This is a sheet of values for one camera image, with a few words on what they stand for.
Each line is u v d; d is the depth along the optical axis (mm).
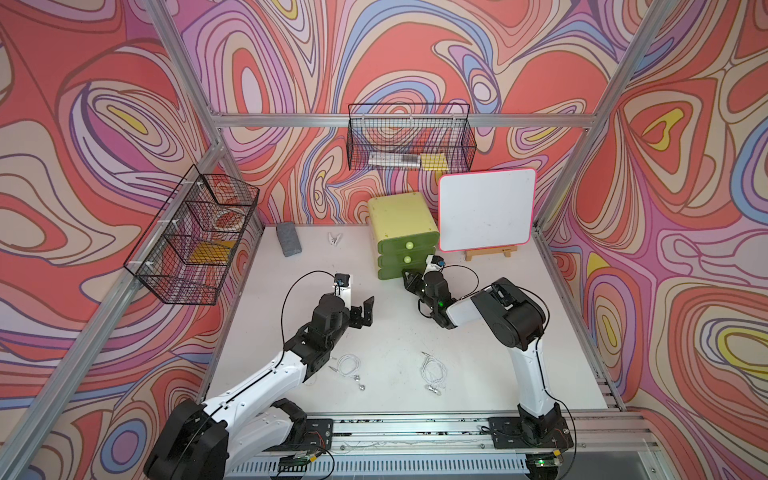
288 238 1148
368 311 734
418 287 907
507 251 1078
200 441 397
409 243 886
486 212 1024
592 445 735
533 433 647
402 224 908
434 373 842
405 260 954
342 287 696
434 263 931
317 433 728
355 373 837
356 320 734
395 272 1024
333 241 1122
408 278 983
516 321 569
